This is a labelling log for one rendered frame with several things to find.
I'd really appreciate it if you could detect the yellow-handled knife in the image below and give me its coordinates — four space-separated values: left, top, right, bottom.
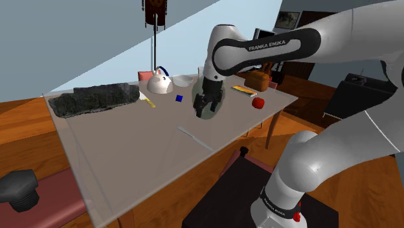
138 91 157 109

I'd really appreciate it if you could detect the thin floor lamp pole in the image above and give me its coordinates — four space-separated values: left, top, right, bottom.
150 12 158 75

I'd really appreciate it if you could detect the dark wooden desk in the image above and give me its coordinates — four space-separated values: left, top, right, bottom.
234 61 337 127

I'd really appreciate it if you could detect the grey table with wooden legs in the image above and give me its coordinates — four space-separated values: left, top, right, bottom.
41 73 299 228

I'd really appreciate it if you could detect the red chair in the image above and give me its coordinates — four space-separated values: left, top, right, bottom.
0 166 95 228
137 70 155 82

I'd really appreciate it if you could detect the grey knife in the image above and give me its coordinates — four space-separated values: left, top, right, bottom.
176 126 215 152

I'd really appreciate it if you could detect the orange and yellow flat box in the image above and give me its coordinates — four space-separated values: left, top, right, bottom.
230 84 258 98

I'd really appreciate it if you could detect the dark robot stand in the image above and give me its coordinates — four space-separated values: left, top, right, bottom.
181 154 340 228

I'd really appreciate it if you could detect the large black hexagonal knob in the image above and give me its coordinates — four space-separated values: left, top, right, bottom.
0 169 41 213

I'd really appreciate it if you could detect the white bowl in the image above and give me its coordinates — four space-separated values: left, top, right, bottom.
172 74 194 88

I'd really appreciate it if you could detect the white kettle with blue handle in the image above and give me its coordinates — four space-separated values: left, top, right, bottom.
146 65 174 95

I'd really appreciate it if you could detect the grey monitor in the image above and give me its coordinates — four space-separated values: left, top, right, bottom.
252 28 277 41

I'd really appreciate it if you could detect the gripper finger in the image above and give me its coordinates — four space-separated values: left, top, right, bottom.
193 94 208 119
209 95 222 113

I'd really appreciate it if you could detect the dark red wall clock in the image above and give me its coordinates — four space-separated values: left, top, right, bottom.
140 0 168 31

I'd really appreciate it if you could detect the dark grey rough long slab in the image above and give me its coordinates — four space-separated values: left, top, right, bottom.
48 82 141 119

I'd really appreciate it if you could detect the framed wall picture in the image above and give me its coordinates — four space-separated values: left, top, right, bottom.
274 10 301 30

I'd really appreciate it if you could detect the black armchair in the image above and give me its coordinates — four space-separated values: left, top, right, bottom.
322 73 399 121

